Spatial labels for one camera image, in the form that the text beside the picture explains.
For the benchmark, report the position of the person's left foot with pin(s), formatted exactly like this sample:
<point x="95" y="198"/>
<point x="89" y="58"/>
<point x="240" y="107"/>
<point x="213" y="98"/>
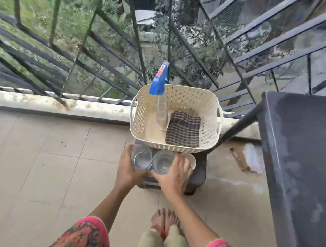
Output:
<point x="158" y="221"/>

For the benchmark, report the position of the person's right foot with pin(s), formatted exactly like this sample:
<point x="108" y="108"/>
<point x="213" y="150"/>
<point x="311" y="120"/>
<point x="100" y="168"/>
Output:
<point x="172" y="219"/>

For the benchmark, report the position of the dark plastic stool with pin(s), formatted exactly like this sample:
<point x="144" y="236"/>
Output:
<point x="200" y="169"/>

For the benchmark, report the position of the clear spray bottle blue trigger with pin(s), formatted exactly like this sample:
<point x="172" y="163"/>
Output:
<point x="162" y="111"/>

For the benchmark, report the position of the brown cardboard piece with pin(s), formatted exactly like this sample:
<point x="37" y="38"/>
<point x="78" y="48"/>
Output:
<point x="238" y="159"/>

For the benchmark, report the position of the person's right forearm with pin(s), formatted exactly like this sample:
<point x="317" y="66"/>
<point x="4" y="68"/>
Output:
<point x="191" y="220"/>

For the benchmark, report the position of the light green trousers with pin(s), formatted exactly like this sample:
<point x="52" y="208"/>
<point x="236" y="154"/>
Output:
<point x="171" y="243"/>

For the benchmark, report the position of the person's left hand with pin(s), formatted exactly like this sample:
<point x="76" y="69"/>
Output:
<point x="125" y="174"/>

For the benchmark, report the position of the dark grey table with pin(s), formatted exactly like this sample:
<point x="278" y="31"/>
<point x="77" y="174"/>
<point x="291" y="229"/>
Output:
<point x="298" y="165"/>

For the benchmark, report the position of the small white bowl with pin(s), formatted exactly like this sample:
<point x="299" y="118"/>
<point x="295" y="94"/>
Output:
<point x="191" y="159"/>

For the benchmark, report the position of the clear drinking glass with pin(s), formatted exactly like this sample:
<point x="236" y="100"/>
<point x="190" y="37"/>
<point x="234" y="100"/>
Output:
<point x="141" y="156"/>
<point x="162" y="161"/>

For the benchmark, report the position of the black metal balcony railing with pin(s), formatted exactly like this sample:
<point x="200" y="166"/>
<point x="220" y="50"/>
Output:
<point x="111" y="63"/>

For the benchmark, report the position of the person's right thumb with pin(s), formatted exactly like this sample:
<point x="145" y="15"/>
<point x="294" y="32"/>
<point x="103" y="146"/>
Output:
<point x="157" y="175"/>

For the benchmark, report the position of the dark striped folded cloth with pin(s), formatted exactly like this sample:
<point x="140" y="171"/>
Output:
<point x="183" y="128"/>

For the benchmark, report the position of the person's left forearm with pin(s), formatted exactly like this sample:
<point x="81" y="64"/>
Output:
<point x="111" y="206"/>

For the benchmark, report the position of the person's right hand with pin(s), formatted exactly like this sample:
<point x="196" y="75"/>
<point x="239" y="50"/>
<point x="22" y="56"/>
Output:
<point x="172" y="181"/>

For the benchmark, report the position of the person's foot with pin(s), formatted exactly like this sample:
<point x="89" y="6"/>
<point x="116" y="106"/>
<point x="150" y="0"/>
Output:
<point x="158" y="221"/>
<point x="172" y="219"/>

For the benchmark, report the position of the person's left fingers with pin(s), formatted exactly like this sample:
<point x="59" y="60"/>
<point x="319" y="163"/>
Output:
<point x="127" y="154"/>

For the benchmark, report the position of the pink patterned left sleeve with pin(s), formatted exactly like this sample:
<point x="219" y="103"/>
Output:
<point x="85" y="236"/>

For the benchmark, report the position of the cream perforated plastic basket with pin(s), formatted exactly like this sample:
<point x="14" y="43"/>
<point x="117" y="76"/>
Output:
<point x="144" y="118"/>

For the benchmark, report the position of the white plastic wrapper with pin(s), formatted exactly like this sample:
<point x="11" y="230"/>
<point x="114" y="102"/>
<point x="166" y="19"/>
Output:
<point x="254" y="158"/>

